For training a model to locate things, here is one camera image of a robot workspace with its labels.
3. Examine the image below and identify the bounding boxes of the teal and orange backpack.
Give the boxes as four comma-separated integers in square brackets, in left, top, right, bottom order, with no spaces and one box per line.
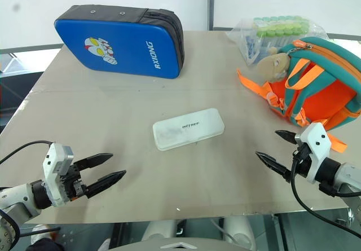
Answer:
[236,36,361,153]

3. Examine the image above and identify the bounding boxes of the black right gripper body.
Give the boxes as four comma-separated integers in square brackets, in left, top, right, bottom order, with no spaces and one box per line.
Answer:
[290,142,312,179]

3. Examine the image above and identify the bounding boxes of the white robot leg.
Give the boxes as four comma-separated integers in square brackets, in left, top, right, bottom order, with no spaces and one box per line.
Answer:
[140,219,177,242]
[223,216,257,251]

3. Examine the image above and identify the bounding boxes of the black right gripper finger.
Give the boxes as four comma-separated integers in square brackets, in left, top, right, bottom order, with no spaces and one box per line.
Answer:
[255,151,293,183]
[275,130,297,145]

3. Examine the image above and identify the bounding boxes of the plush doll keychain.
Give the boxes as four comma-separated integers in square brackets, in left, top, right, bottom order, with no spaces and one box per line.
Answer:
[255,46,292,84]

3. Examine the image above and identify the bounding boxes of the grey vertical window post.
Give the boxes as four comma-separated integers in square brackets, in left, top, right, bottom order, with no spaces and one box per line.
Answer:
[206,0,215,31]

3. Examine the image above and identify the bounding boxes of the blue kick pad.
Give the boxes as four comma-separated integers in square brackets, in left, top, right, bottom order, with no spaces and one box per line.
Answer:
[54,4,186,80]

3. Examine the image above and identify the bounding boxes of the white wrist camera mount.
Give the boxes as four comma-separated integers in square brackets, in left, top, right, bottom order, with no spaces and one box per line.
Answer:
[294,122,332,184]
[42,143,75,208]

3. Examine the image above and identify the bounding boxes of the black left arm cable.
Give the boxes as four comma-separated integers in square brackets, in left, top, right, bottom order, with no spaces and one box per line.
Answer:
[0,140,55,165]

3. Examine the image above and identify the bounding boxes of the grey robot waist cover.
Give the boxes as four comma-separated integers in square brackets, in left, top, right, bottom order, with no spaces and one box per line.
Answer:
[111,235,254,251]

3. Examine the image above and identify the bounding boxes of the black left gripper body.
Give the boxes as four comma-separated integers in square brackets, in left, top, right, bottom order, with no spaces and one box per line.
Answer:
[58,160,89,204]

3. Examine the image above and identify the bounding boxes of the plastic bag of capped tubes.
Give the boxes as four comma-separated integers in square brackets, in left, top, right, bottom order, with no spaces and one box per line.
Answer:
[225,15,335,66]

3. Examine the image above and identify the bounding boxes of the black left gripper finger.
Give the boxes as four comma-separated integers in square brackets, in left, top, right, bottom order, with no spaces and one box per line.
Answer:
[83,170,127,199]
[73,153,114,171]

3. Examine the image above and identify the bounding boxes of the white plastic case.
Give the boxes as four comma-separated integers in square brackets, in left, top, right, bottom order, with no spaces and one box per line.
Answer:
[152,107,226,152]

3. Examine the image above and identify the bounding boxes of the dark rounded shape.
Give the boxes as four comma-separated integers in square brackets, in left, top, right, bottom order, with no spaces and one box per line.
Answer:
[25,237,66,251]

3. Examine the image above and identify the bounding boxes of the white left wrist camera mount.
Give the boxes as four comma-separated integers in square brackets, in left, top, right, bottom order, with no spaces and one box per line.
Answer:
[42,143,75,208]

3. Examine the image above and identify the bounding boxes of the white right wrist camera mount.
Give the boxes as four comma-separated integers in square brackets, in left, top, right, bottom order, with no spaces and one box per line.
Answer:
[294,122,332,184]

